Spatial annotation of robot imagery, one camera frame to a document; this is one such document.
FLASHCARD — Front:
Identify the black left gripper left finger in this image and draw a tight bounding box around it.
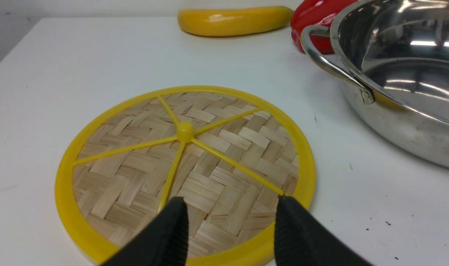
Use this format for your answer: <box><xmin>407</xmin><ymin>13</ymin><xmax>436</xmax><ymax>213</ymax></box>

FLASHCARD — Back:
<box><xmin>101</xmin><ymin>197</ymin><xmax>189</xmax><ymax>266</ymax></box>

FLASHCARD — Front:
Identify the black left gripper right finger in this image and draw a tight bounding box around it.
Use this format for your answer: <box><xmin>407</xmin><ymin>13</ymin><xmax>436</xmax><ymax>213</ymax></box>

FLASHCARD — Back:
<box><xmin>274</xmin><ymin>196</ymin><xmax>371</xmax><ymax>266</ymax></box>

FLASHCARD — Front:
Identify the yellow rimmed woven bamboo lid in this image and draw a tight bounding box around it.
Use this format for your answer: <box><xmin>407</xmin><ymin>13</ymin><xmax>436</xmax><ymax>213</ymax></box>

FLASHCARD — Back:
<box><xmin>54</xmin><ymin>85</ymin><xmax>316</xmax><ymax>266</ymax></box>

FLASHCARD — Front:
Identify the stainless steel pot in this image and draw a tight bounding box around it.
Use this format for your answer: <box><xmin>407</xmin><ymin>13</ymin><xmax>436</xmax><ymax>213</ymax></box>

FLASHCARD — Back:
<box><xmin>300</xmin><ymin>0</ymin><xmax>449</xmax><ymax>168</ymax></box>

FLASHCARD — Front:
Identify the yellow squash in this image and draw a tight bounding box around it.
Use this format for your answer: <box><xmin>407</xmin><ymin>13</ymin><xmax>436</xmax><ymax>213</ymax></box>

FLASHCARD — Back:
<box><xmin>177</xmin><ymin>6</ymin><xmax>294</xmax><ymax>37</ymax></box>

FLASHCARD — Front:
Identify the red bell pepper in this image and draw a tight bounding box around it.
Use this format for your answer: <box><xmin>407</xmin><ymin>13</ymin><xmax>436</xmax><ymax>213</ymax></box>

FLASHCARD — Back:
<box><xmin>290</xmin><ymin>0</ymin><xmax>357</xmax><ymax>53</ymax></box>

